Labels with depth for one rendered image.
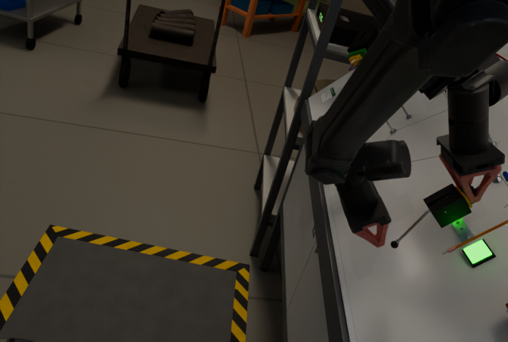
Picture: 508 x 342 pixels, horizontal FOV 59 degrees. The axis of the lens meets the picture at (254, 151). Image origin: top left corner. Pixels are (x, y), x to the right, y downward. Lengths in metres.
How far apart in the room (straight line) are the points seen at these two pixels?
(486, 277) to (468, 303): 0.05
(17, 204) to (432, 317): 1.92
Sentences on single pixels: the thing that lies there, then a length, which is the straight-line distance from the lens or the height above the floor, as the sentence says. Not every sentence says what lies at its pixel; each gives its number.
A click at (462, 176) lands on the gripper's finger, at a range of 0.77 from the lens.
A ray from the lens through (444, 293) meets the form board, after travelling 0.83.
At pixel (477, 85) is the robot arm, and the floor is 1.32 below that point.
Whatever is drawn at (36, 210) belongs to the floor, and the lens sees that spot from 2.30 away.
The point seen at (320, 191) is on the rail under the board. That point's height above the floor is 0.86.
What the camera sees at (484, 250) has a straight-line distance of 0.84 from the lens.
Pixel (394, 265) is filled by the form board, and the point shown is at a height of 0.96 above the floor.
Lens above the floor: 1.49
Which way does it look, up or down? 30 degrees down
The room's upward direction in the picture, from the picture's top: 16 degrees clockwise
